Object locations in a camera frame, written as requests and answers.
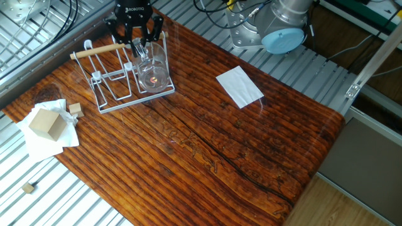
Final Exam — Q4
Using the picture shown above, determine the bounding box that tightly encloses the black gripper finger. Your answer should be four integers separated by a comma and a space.
139, 14, 165, 47
104, 16, 131, 46

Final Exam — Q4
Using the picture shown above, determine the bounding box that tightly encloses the flat white paper sheet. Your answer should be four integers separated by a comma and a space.
215, 65, 265, 110

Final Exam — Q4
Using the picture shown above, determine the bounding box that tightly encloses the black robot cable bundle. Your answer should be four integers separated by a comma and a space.
193, 0, 277, 19

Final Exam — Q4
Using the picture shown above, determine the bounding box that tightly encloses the white wire cup rack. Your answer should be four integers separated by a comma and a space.
70, 26, 177, 115

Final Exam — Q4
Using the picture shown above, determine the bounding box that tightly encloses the clear glass cup with handle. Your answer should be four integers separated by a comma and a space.
131, 39, 171, 93

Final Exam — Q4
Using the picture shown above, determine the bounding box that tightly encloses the crumpled white paper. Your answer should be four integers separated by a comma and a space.
16, 99, 81, 158

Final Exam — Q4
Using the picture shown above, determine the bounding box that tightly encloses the large wooden block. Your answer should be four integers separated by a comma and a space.
28, 108, 67, 141

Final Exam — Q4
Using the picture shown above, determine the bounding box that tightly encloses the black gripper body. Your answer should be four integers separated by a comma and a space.
113, 0, 155, 29

